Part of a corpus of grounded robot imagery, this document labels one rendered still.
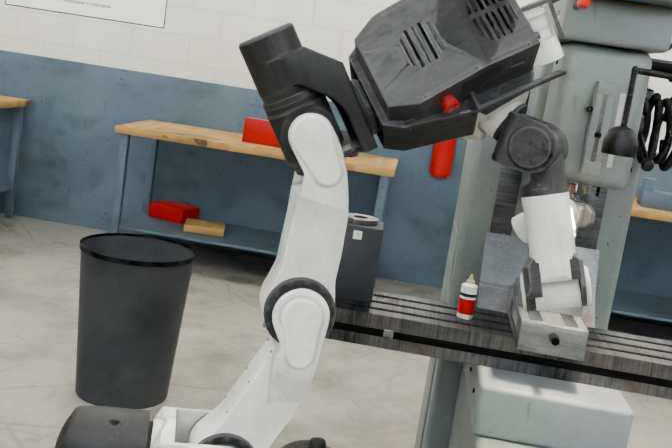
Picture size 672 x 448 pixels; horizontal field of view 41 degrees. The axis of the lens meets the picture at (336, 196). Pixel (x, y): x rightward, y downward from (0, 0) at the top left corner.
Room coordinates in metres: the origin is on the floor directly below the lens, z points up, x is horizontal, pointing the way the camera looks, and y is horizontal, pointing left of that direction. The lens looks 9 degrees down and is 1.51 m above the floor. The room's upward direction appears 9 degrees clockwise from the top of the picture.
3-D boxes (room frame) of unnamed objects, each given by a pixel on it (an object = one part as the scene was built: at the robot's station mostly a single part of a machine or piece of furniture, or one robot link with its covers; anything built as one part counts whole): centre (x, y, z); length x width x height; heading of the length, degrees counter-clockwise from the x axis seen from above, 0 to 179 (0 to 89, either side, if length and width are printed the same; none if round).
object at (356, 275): (2.23, -0.02, 1.03); 0.22 x 0.12 x 0.20; 87
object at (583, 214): (2.07, -0.52, 1.23); 0.13 x 0.12 x 0.10; 60
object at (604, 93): (2.04, -0.56, 1.45); 0.04 x 0.04 x 0.21; 85
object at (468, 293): (2.17, -0.36, 0.99); 0.04 x 0.04 x 0.11
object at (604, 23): (2.19, -0.57, 1.68); 0.34 x 0.24 x 0.10; 175
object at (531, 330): (2.12, -0.54, 0.99); 0.35 x 0.15 x 0.11; 174
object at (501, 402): (2.15, -0.57, 0.79); 0.50 x 0.35 x 0.12; 175
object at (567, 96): (2.16, -0.57, 1.47); 0.21 x 0.19 x 0.32; 85
